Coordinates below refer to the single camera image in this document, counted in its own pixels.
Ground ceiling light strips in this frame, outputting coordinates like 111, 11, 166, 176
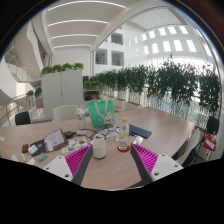
46, 0, 128, 49

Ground clear tumbler with white lid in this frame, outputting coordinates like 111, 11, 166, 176
75, 104, 87, 132

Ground blue pen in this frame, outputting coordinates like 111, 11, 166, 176
38, 153, 49, 163

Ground clear plastic wrapper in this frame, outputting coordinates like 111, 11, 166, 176
132, 135, 144, 146

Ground row of green potted trees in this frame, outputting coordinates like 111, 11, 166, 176
88, 59, 223, 121

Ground black notebook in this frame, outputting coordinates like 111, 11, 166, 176
28, 139, 48, 157

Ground white planter cabinet with plants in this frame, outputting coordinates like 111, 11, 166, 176
40, 62, 85, 119

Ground white paper cup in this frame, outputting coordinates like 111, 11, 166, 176
91, 137, 107, 160

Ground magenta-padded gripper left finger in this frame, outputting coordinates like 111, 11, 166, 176
43, 143, 95, 186

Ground black office chair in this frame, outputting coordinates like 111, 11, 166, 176
205, 115, 220, 135
14, 110, 32, 126

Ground red bag with white label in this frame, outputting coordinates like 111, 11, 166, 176
203, 131, 218, 153

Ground green tote bag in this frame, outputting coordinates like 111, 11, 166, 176
86, 99, 116, 128

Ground black charger block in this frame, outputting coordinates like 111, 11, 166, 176
63, 130, 77, 140

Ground clear plastic bottle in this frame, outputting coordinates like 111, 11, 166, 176
118, 117, 130, 151

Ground flat round red coaster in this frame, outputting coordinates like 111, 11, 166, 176
116, 143, 131, 154

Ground black tangled cables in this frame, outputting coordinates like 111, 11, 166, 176
84, 124, 119, 141

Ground dark blue keyboard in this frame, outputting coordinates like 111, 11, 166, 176
128, 123, 153, 140

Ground colourful sticker sheet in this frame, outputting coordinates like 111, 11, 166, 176
60, 136, 88, 154

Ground small potted plants by railing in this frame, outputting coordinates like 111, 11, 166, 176
25, 86, 44, 109

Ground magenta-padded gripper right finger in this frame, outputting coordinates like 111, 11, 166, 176
129, 142, 185, 186

